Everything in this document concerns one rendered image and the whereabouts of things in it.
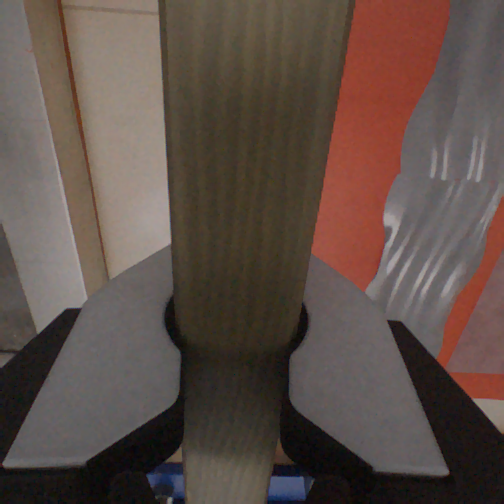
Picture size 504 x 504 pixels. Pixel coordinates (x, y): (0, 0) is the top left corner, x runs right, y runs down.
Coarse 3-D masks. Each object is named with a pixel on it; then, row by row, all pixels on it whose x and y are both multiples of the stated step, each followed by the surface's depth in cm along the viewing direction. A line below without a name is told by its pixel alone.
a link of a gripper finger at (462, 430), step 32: (416, 352) 8; (416, 384) 7; (448, 384) 7; (448, 416) 7; (480, 416) 7; (448, 448) 6; (480, 448) 6; (384, 480) 6; (416, 480) 6; (448, 480) 6; (480, 480) 6
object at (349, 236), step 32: (352, 192) 22; (384, 192) 22; (320, 224) 23; (352, 224) 23; (320, 256) 25; (352, 256) 25; (480, 288) 26; (448, 320) 28; (480, 320) 28; (448, 352) 30; (480, 352) 30; (480, 384) 32
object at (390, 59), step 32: (384, 0) 17; (416, 0) 17; (448, 0) 17; (352, 32) 18; (384, 32) 18; (416, 32) 18; (352, 64) 19; (384, 64) 19; (416, 64) 19; (352, 96) 19; (384, 96) 20; (416, 96) 20; (352, 128) 20; (384, 128) 20; (352, 160) 21; (384, 160) 21
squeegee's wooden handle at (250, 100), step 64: (192, 0) 5; (256, 0) 5; (320, 0) 5; (192, 64) 5; (256, 64) 5; (320, 64) 5; (192, 128) 6; (256, 128) 6; (320, 128) 6; (192, 192) 6; (256, 192) 6; (320, 192) 7; (192, 256) 7; (256, 256) 7; (192, 320) 8; (256, 320) 8; (192, 384) 9; (256, 384) 9; (192, 448) 11; (256, 448) 10
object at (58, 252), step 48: (0, 0) 14; (48, 0) 16; (0, 48) 15; (48, 48) 16; (0, 96) 16; (48, 96) 16; (0, 144) 17; (48, 144) 17; (0, 192) 18; (48, 192) 18; (48, 240) 20; (96, 240) 23; (48, 288) 21; (96, 288) 23
